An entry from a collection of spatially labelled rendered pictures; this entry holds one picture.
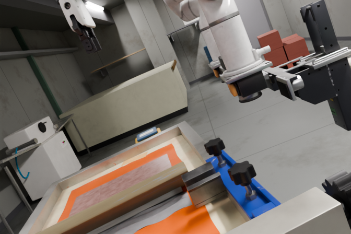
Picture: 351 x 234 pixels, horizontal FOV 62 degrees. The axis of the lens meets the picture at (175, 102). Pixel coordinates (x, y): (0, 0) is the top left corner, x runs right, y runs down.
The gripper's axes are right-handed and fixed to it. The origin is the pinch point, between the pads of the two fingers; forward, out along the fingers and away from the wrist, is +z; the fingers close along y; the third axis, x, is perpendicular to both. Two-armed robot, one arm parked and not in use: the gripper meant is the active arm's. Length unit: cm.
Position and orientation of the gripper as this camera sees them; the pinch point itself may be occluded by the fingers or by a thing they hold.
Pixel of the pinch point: (92, 46)
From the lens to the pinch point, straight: 94.8
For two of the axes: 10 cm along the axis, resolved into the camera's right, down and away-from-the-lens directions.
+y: 0.3, -2.1, 9.8
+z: 4.0, 9.0, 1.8
